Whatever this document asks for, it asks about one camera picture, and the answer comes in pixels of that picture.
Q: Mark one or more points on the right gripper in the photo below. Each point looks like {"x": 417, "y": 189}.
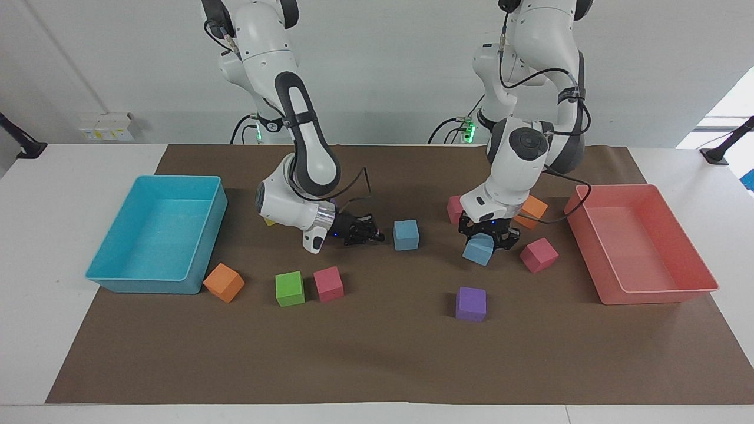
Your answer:
{"x": 344, "y": 228}

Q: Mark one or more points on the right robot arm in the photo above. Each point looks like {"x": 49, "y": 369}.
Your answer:
{"x": 306, "y": 147}

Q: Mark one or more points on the pink foam block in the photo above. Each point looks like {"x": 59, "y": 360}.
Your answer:
{"x": 454, "y": 209}
{"x": 328, "y": 284}
{"x": 539, "y": 255}

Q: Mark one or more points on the black stand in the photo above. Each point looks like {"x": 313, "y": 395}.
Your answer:
{"x": 26, "y": 147}
{"x": 721, "y": 152}

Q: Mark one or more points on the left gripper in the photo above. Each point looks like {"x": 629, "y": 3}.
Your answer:
{"x": 489, "y": 226}

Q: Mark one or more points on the purple foam block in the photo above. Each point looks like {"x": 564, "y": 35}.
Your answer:
{"x": 470, "y": 304}

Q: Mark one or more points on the pink plastic bin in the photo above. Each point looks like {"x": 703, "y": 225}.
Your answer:
{"x": 642, "y": 247}

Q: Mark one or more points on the white wall socket box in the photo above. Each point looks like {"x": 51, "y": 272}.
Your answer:
{"x": 106, "y": 126}

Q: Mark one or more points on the green foam block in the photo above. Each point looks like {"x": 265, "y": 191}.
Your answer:
{"x": 290, "y": 290}

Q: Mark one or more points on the orange foam block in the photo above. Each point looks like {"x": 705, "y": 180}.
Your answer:
{"x": 224, "y": 282}
{"x": 533, "y": 209}

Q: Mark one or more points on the blue plastic bin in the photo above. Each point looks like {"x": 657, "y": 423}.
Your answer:
{"x": 159, "y": 235}

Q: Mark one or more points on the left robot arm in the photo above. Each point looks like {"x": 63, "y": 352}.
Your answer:
{"x": 518, "y": 171}

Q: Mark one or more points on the blue foam block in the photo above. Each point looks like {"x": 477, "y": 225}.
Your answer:
{"x": 478, "y": 252}
{"x": 406, "y": 235}

